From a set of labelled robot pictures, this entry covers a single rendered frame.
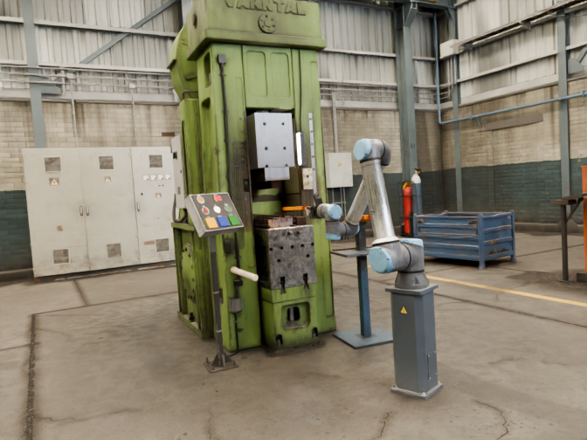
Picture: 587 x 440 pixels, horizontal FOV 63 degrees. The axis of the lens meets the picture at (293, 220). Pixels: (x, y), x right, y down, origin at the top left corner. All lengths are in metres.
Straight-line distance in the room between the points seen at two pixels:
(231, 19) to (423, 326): 2.51
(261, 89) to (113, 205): 5.18
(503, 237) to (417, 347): 4.56
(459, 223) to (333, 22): 6.34
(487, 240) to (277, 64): 4.08
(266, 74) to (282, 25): 0.40
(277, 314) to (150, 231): 5.31
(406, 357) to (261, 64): 2.36
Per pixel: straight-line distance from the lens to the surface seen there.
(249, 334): 3.80
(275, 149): 3.62
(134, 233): 8.62
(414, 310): 2.75
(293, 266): 3.62
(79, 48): 9.69
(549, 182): 11.09
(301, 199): 3.84
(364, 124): 11.47
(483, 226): 6.81
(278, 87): 3.88
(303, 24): 4.07
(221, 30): 3.77
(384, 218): 2.63
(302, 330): 3.75
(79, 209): 8.49
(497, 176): 11.86
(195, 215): 3.19
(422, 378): 2.88
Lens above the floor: 1.18
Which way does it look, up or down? 3 degrees down
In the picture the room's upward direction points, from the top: 4 degrees counter-clockwise
